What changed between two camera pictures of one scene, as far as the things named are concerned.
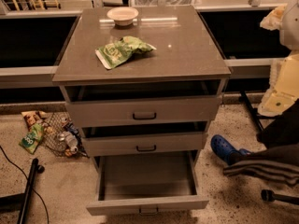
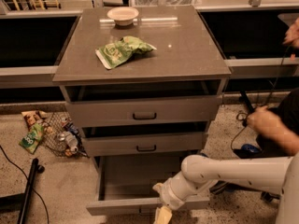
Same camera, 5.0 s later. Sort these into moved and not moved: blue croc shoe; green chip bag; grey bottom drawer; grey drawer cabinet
Moved: blue croc shoe
Not moved: green chip bag; grey drawer cabinet; grey bottom drawer
